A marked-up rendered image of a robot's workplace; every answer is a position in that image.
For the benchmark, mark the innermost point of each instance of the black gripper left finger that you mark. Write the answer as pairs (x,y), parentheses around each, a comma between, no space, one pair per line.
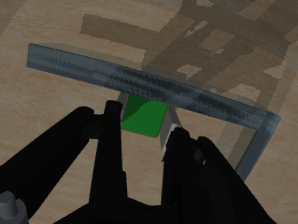
(29,176)

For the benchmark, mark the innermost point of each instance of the green cube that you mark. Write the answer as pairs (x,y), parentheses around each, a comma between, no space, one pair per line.
(143,116)

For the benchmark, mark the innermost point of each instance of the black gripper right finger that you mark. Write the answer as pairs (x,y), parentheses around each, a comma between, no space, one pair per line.
(229,197)

